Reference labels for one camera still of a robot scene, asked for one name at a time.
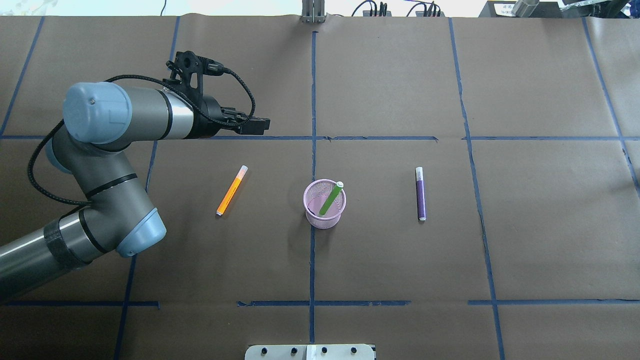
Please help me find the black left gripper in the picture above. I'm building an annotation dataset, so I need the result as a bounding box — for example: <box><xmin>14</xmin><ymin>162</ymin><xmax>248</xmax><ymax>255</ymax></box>
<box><xmin>189</xmin><ymin>95</ymin><xmax>271</xmax><ymax>139</ymax></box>

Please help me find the orange highlighter pen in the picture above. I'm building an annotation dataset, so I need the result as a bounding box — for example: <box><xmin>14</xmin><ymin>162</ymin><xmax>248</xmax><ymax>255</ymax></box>
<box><xmin>215</xmin><ymin>164</ymin><xmax>249</xmax><ymax>217</ymax></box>

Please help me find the green highlighter pen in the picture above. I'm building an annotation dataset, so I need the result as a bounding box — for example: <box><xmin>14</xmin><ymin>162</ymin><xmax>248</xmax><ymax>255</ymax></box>
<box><xmin>317</xmin><ymin>181</ymin><xmax>345</xmax><ymax>217</ymax></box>

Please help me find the purple highlighter pen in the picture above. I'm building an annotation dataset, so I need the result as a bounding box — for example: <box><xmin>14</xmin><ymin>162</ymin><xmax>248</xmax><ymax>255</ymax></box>
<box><xmin>414</xmin><ymin>166</ymin><xmax>427</xmax><ymax>223</ymax></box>

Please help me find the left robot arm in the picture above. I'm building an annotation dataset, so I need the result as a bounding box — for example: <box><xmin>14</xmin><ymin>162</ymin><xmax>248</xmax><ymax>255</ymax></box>
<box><xmin>0</xmin><ymin>77</ymin><xmax>270</xmax><ymax>303</ymax></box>

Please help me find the pink mesh pen holder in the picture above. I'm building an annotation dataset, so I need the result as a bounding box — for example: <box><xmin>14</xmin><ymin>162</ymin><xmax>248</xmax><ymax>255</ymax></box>
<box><xmin>302</xmin><ymin>178</ymin><xmax>347</xmax><ymax>230</ymax></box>

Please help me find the metal cylinder weight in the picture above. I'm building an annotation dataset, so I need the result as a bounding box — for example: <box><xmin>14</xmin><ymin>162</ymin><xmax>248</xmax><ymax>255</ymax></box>
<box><xmin>510</xmin><ymin>0</ymin><xmax>540</xmax><ymax>18</ymax></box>

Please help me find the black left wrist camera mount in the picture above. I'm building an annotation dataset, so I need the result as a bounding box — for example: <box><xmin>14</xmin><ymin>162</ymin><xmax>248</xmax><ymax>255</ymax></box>
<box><xmin>163</xmin><ymin>51</ymin><xmax>226</xmax><ymax>106</ymax></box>

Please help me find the aluminium frame post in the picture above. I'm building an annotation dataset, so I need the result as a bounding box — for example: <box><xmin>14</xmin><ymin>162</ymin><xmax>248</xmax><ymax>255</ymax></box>
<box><xmin>301</xmin><ymin>0</ymin><xmax>326</xmax><ymax>24</ymax></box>

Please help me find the black left camera cable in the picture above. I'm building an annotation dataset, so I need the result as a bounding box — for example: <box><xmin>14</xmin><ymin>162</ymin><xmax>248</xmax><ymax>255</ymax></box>
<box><xmin>27</xmin><ymin>66</ymin><xmax>257</xmax><ymax>206</ymax></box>

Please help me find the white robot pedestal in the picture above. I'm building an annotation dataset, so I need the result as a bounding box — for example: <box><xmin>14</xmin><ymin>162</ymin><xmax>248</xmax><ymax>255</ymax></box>
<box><xmin>244</xmin><ymin>343</ymin><xmax>377</xmax><ymax>360</ymax></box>

